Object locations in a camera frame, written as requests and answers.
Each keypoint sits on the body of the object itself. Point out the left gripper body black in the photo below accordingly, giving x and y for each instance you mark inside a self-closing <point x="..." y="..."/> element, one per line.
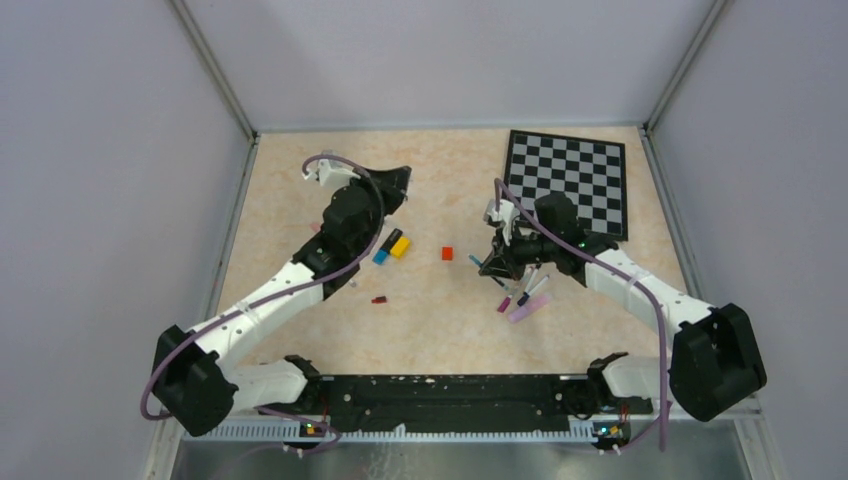
<point x="390" y="196"/>

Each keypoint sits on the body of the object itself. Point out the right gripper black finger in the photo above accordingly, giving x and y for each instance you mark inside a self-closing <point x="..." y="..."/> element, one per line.
<point x="496" y="269"/>
<point x="496" y="253"/>

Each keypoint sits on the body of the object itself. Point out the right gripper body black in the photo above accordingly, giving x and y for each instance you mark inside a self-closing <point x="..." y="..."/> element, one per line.
<point x="525" y="250"/>

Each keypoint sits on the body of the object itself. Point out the black capped white marker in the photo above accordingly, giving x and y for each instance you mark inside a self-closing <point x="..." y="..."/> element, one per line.
<point x="529" y="284"/>

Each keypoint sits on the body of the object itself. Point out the blue teal pen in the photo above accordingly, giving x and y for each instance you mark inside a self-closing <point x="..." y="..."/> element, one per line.
<point x="497" y="280"/>

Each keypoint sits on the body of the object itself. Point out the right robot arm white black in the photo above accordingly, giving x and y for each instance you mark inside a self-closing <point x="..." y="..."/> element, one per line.
<point x="708" y="356"/>

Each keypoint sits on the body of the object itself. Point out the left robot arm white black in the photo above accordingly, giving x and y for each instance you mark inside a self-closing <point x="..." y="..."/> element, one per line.
<point x="196" y="374"/>

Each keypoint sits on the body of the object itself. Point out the pink highlighter pen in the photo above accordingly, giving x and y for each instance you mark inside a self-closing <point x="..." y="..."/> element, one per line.
<point x="531" y="306"/>

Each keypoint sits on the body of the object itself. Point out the yellow block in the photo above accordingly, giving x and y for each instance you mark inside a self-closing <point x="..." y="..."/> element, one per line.
<point x="400" y="247"/>

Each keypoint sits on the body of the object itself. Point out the black white checkerboard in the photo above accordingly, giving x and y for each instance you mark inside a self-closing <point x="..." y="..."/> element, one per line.
<point x="591" y="173"/>

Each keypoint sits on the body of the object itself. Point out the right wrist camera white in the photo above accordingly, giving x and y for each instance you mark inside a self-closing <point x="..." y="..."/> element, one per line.
<point x="500" y="212"/>

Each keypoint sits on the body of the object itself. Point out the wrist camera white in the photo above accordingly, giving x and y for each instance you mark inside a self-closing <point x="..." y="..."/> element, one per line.
<point x="500" y="212"/>
<point x="332" y="174"/>

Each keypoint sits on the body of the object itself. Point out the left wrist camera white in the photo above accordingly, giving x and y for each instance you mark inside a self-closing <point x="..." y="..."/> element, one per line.
<point x="332" y="174"/>

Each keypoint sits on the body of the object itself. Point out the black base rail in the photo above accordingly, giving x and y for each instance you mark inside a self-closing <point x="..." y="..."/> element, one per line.
<point x="499" y="403"/>

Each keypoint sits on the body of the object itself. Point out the white cable duct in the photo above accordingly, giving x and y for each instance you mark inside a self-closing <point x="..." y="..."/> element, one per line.
<point x="264" y="429"/>

